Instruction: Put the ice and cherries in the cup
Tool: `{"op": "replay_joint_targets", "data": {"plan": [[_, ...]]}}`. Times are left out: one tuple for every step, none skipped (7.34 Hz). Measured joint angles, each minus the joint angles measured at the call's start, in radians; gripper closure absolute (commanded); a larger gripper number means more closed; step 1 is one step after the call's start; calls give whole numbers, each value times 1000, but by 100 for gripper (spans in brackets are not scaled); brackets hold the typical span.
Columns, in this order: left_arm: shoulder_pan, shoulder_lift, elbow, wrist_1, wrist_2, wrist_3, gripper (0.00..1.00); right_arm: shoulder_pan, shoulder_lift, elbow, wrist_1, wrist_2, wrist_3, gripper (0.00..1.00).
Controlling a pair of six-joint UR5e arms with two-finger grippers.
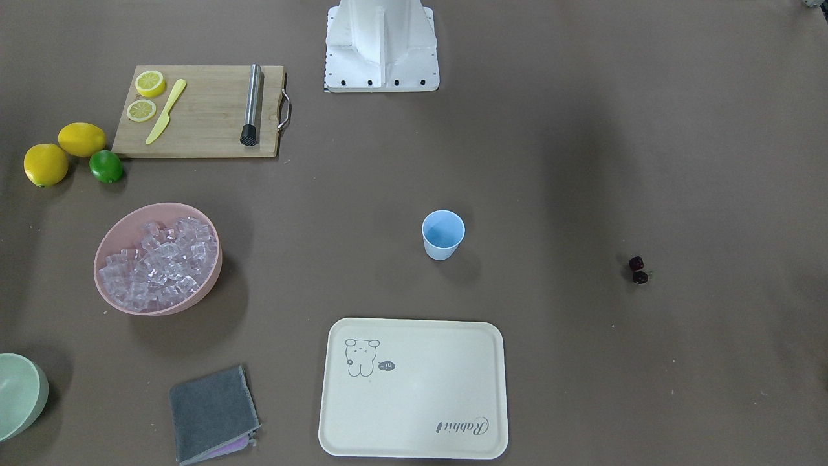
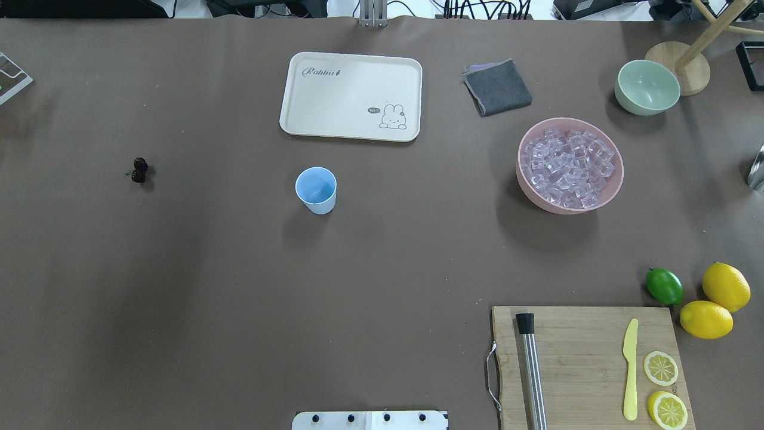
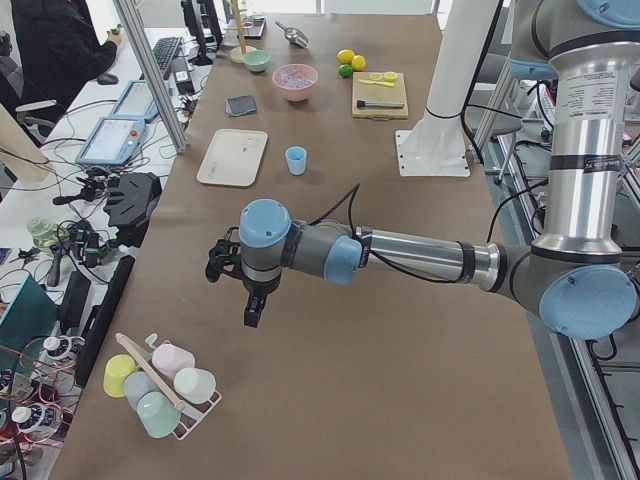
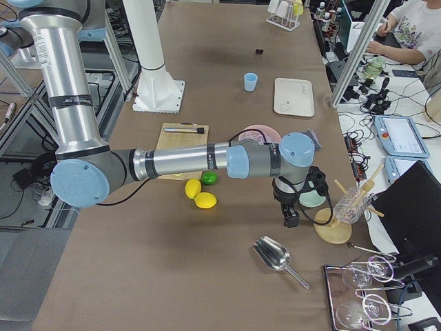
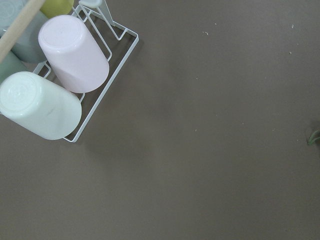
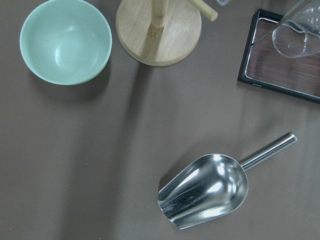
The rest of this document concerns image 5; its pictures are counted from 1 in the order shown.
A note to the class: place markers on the grey green plastic cup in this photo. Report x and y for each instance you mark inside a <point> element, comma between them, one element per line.
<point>25,50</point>

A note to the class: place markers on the dark cherry pair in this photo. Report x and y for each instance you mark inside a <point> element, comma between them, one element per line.
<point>315,136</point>

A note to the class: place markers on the pink plastic cup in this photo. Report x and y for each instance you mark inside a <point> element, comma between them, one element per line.
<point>73,54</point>

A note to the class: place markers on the yellow green plastic cup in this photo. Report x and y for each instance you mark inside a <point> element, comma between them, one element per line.
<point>53,8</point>

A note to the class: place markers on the wooden rack handle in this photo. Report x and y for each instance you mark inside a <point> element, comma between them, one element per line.
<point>18,26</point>

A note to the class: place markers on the mint white plastic cup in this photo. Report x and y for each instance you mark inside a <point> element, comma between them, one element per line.
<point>39,105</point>

